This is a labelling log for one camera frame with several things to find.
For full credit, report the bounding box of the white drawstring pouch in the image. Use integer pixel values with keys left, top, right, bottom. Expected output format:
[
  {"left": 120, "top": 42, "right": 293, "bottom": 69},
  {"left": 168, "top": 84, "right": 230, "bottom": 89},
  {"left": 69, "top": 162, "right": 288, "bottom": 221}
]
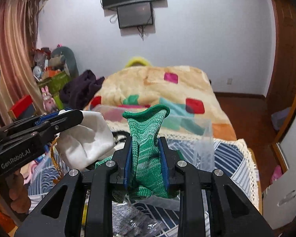
[{"left": 56, "top": 111, "right": 115, "bottom": 171}]

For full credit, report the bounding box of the green knitted cloth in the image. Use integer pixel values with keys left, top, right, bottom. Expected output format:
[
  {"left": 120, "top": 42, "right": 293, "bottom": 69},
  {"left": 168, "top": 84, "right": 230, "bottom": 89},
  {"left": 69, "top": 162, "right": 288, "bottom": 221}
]
[{"left": 94, "top": 104, "right": 181, "bottom": 203}]

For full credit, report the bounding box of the grey knit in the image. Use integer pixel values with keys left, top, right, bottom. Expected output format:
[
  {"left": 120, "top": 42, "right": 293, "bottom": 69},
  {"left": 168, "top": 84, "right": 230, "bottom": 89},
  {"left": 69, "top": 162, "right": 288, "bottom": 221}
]
[{"left": 112, "top": 202, "right": 162, "bottom": 236}]

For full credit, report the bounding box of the person left hand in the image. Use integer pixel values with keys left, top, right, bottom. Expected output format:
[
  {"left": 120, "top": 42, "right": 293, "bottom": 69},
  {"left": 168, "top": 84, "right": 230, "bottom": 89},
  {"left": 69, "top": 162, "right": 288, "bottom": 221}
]
[{"left": 0, "top": 170, "right": 31, "bottom": 216}]

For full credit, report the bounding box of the red flat box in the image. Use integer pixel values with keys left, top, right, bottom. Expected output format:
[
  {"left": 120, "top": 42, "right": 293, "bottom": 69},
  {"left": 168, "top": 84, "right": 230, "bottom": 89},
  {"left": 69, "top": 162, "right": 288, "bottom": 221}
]
[{"left": 8, "top": 95, "right": 36, "bottom": 121}]

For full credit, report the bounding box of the pink rabbit figurine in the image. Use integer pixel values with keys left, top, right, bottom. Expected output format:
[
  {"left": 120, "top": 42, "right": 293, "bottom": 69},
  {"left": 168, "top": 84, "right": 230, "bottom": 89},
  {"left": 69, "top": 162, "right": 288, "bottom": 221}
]
[{"left": 41, "top": 86, "right": 58, "bottom": 113}]

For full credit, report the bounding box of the clear plastic storage box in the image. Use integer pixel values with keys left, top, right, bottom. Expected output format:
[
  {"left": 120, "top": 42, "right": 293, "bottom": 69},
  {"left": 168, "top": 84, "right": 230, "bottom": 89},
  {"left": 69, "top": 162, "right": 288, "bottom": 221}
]
[{"left": 88, "top": 103, "right": 216, "bottom": 211}]

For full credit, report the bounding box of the dark purple garment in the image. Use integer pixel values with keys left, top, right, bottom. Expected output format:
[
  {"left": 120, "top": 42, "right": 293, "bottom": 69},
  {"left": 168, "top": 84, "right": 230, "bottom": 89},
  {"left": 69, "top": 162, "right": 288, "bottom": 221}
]
[{"left": 60, "top": 70, "right": 105, "bottom": 110}]

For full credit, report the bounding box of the green cardboard box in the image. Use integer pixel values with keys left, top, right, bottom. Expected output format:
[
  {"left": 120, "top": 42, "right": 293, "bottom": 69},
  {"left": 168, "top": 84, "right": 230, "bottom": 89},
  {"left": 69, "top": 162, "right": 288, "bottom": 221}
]
[{"left": 38, "top": 71, "right": 71, "bottom": 110}]

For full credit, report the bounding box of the colourful patchwork blanket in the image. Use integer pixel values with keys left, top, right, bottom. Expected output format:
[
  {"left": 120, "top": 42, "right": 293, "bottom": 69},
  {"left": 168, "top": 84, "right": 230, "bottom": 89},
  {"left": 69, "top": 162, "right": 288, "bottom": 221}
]
[{"left": 84, "top": 66, "right": 237, "bottom": 141}]

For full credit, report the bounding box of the grey plush toy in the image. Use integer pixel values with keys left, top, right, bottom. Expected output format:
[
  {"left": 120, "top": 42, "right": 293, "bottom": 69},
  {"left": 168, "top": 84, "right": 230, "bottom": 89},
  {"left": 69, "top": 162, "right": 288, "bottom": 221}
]
[{"left": 48, "top": 46, "right": 79, "bottom": 78}]

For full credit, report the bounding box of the navy white patterned tablecloth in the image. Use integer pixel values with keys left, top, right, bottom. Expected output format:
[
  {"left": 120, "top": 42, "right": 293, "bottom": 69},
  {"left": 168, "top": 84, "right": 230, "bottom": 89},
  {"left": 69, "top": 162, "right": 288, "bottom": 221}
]
[{"left": 16, "top": 148, "right": 272, "bottom": 236}]

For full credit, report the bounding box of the yellow plush item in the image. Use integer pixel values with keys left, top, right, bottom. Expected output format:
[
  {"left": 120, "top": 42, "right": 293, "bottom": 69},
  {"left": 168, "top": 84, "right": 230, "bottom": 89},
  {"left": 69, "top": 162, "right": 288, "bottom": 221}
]
[{"left": 125, "top": 56, "right": 151, "bottom": 68}]

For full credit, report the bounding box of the pink striped curtain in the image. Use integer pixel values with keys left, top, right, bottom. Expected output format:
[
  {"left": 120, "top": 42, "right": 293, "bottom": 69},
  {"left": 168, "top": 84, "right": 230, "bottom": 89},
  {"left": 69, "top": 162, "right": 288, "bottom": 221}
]
[{"left": 0, "top": 0, "right": 43, "bottom": 128}]

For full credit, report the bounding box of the brown wooden door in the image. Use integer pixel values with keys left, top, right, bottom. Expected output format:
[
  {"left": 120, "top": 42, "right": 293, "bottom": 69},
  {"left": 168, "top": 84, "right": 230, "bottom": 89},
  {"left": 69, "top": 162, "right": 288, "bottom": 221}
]
[{"left": 266, "top": 0, "right": 296, "bottom": 143}]

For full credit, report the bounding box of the small black wall monitor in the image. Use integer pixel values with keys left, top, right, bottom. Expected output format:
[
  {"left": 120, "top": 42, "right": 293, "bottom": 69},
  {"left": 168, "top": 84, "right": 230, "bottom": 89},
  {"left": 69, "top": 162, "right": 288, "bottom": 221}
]
[{"left": 117, "top": 2, "right": 154, "bottom": 29}]

